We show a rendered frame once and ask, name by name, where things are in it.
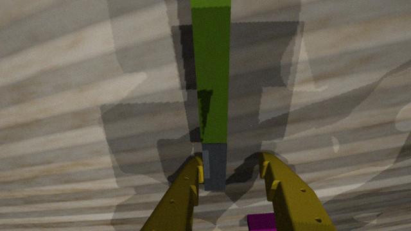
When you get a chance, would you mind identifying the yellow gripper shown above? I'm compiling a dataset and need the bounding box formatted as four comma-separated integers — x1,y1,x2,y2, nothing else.
140,152,337,231

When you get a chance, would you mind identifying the magenta cube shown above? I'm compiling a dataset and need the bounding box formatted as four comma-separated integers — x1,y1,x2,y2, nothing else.
247,213,277,231

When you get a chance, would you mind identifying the lime green rod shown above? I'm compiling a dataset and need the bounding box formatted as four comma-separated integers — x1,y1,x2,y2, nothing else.
191,0,231,144

